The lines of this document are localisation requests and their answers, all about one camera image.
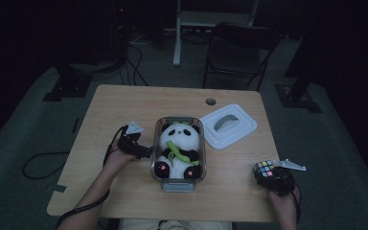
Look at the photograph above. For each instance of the black equipment tower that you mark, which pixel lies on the black equipment tower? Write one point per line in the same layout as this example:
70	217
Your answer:
119	28

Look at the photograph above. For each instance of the clear storage box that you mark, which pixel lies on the clear storage box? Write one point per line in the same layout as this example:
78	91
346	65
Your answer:
178	186

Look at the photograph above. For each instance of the panda plush toy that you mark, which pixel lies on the panda plush toy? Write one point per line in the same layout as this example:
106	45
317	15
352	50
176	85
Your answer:
179	150

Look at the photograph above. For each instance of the person's right hand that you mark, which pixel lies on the person's right hand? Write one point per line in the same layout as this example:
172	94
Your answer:
282	204

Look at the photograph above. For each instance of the black folding chair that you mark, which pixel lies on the black folding chair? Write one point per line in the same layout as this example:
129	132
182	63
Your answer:
239	48

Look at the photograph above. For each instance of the white metal stand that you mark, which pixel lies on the white metal stand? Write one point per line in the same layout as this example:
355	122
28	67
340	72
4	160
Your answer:
185	19

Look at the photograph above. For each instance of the person's left hand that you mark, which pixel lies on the person's left hand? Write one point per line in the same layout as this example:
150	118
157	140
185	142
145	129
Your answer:
118	161

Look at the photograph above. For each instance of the colourful puzzle cube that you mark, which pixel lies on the colourful puzzle cube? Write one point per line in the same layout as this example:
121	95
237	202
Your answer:
264	168

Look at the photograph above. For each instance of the black floor strip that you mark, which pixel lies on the black floor strip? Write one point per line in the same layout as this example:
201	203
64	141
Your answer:
75	125

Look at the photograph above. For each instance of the black stand base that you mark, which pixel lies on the black stand base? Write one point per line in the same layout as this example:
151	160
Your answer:
297	99
68	84

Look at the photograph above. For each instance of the white box lid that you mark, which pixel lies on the white box lid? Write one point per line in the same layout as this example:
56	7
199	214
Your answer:
228	126

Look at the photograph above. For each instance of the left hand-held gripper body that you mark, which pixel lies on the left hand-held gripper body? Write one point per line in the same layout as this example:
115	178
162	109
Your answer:
129	142

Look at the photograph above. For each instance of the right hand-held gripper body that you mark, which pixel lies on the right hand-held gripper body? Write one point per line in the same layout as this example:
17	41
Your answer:
281	180

